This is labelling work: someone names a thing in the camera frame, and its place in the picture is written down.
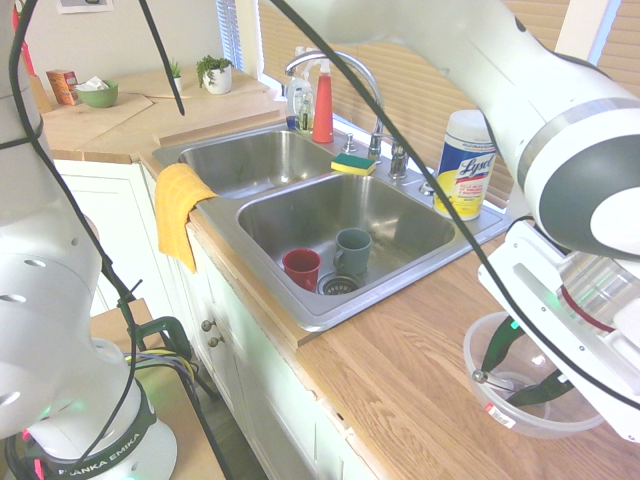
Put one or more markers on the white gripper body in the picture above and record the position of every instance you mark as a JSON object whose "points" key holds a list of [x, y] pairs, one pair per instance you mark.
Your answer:
{"points": [[530, 280]]}

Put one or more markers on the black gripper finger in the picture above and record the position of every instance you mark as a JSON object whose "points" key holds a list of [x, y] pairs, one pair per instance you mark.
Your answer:
{"points": [[542, 392], [497, 345]]}

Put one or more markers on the metal spoon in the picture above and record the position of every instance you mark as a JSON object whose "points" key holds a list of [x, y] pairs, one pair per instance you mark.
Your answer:
{"points": [[492, 381]]}

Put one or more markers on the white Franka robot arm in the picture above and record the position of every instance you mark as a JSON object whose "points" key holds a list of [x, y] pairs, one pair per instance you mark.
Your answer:
{"points": [[550, 100]]}

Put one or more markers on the stainless steel double sink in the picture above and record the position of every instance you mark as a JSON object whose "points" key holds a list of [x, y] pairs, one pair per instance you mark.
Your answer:
{"points": [[400, 220]]}

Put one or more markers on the metal sink drain strainer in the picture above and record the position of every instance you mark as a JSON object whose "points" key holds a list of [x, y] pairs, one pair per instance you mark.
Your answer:
{"points": [[340, 285]]}

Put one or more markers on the clear plastic bowl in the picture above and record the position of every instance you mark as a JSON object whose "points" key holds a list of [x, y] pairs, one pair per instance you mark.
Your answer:
{"points": [[500, 415]]}

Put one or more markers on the Lysol wipes canister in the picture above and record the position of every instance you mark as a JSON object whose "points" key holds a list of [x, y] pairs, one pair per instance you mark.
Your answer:
{"points": [[462, 170]]}

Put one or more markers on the grey teal mug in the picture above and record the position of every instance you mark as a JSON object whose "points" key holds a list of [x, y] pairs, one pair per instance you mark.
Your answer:
{"points": [[352, 250]]}

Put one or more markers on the wide beige window blind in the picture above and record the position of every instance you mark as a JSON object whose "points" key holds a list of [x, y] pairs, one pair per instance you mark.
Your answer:
{"points": [[425, 100]]}

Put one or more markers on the red cup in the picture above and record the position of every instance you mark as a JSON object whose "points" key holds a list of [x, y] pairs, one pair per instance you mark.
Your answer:
{"points": [[301, 267]]}

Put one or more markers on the yellow green sponge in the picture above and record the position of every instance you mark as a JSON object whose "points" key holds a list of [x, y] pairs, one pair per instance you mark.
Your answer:
{"points": [[352, 165]]}

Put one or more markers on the white kitchen cabinet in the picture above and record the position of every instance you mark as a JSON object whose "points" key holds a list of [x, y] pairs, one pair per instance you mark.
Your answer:
{"points": [[280, 380]]}

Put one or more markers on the chrome gooseneck faucet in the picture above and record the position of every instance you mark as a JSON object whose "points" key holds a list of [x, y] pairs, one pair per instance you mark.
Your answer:
{"points": [[367, 85]]}

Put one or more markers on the red spray bottle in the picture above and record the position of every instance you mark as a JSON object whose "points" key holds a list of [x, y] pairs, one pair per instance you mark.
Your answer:
{"points": [[322, 115]]}

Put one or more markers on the clear hand soap bottle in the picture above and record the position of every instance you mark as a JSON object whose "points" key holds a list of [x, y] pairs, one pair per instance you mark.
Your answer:
{"points": [[306, 112]]}

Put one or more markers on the brass cabinet knob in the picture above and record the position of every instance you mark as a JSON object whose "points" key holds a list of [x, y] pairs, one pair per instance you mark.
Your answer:
{"points": [[208, 325], [215, 341]]}

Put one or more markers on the blue soap bottle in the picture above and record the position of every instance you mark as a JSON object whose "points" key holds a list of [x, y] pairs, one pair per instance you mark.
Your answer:
{"points": [[291, 107]]}

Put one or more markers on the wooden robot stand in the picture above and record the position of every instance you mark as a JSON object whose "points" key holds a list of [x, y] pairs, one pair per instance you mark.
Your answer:
{"points": [[200, 440]]}

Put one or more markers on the green clamp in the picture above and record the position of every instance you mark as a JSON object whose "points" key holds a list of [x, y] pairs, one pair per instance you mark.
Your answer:
{"points": [[175, 330]]}

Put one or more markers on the yellow dish cloth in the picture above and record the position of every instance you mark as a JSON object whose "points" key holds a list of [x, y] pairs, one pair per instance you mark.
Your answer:
{"points": [[175, 210]]}

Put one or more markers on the plant in white pot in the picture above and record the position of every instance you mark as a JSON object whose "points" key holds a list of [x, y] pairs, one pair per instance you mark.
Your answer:
{"points": [[217, 77]]}

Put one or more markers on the small potted plant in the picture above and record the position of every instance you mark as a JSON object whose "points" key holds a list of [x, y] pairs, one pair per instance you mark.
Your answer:
{"points": [[176, 75]]}

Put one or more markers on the green bowl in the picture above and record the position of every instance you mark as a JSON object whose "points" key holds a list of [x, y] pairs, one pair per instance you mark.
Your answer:
{"points": [[100, 97]]}

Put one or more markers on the orange box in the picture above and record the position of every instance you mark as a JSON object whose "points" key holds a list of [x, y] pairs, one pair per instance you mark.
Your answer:
{"points": [[61, 87]]}

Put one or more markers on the paper sheet on wall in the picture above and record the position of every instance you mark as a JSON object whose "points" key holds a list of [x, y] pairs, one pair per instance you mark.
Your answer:
{"points": [[85, 6]]}

